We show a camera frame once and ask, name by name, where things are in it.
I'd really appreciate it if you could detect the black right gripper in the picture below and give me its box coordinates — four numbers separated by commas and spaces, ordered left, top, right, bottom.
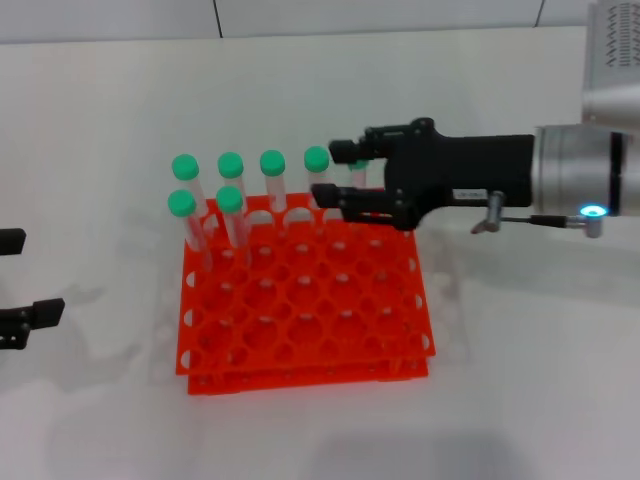
310, 118, 536, 232

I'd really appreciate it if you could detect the graduated test tube green cap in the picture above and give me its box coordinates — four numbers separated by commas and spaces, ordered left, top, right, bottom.
216, 185, 254, 266

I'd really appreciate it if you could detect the clear test tube green cap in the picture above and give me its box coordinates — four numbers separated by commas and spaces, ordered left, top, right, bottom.
259, 148, 290, 214
166, 189, 215, 274
348, 159, 370, 191
216, 151, 249, 201
303, 145, 332, 187
170, 153, 210, 226

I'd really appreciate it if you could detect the orange plastic test tube rack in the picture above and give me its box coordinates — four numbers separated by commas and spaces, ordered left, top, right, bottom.
174, 192, 437, 395

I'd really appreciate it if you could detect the right arm gripper cable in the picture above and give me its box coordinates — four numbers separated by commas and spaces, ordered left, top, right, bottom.
469, 191, 609, 239

